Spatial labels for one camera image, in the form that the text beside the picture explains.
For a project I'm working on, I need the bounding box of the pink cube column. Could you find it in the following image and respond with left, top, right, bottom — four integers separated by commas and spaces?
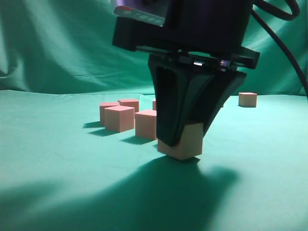
104, 105, 135, 132
152, 99, 156, 110
118, 99, 140, 113
238, 92, 257, 107
135, 110, 157, 140
157, 123, 204, 160
99, 102, 120, 125

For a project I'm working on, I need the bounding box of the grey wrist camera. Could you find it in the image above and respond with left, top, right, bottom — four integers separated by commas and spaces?
110, 0, 170, 26

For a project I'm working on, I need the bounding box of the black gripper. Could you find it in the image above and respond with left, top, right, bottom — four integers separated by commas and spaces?
112, 0, 260, 146

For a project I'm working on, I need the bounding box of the green cloth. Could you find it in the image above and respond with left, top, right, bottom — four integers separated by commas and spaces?
0, 0, 308, 231

